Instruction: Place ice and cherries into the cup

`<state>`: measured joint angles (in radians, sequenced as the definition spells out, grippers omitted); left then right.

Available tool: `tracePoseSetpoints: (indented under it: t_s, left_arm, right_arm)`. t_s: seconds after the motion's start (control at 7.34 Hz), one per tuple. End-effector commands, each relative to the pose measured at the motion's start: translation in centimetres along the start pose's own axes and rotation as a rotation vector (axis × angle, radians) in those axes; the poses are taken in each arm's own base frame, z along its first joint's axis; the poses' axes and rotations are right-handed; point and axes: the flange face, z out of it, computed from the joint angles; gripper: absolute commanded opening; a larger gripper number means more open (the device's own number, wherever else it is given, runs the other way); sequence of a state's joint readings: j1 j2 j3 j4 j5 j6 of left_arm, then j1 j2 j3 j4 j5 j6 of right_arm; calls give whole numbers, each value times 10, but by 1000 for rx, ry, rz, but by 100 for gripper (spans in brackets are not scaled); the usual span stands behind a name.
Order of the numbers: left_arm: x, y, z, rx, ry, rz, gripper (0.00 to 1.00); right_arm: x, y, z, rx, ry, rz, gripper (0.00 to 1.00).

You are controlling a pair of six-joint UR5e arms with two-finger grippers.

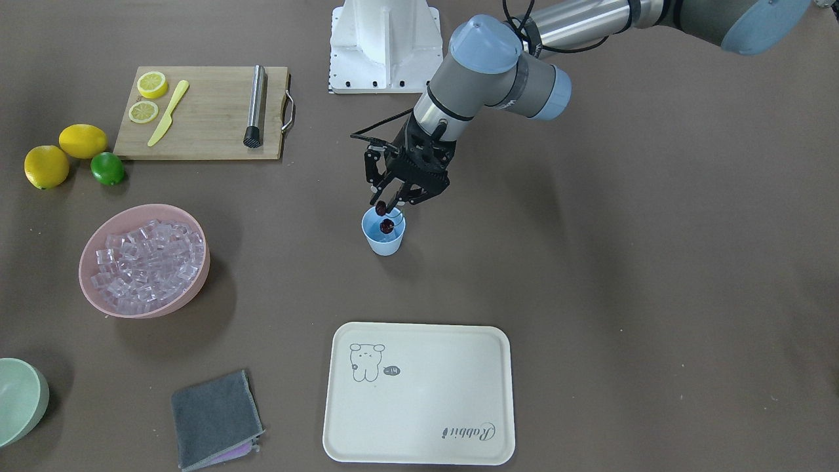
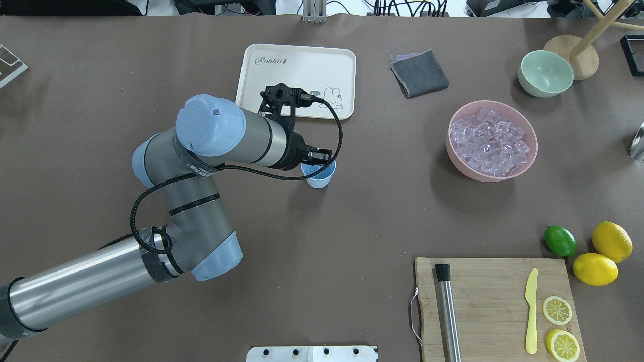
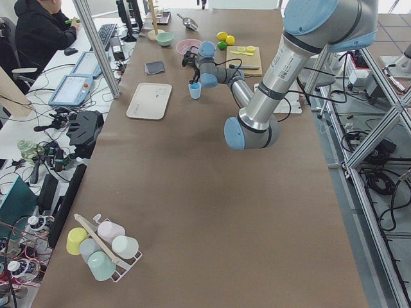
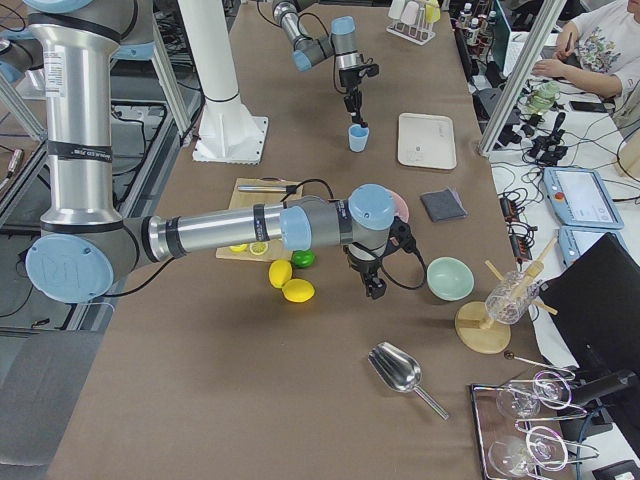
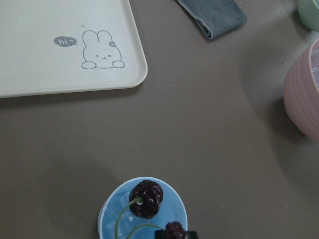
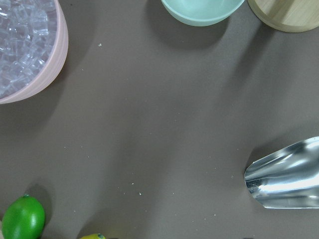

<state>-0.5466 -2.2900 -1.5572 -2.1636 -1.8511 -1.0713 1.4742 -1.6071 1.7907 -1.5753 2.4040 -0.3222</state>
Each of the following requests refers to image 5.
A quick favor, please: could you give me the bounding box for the grey folded cloth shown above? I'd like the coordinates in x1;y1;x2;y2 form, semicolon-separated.
178;0;247;40

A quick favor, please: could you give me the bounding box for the green bowl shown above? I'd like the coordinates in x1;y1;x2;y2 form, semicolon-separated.
297;0;319;32

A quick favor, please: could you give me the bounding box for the dark cherries pair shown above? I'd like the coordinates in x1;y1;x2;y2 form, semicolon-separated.
114;180;187;239

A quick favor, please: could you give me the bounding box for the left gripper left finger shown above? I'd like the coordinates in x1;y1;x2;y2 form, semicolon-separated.
154;230;166;239

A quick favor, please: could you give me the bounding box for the pink bowl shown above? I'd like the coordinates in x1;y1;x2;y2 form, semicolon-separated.
283;39;319;142

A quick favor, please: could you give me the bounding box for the blue plastic cup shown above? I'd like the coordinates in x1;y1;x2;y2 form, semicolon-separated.
97;177;187;239

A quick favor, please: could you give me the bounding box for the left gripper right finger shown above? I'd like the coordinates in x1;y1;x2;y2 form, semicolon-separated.
187;231;198;239

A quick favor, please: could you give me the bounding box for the cream rabbit tray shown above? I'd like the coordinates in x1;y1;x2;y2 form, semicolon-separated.
0;0;148;98

